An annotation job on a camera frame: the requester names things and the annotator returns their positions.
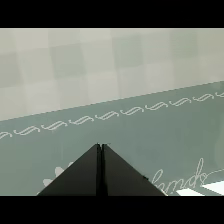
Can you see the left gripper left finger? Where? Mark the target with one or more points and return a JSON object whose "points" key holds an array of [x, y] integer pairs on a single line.
{"points": [[81, 176]]}

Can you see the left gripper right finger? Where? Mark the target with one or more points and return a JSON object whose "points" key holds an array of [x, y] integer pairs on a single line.
{"points": [[123, 178]]}

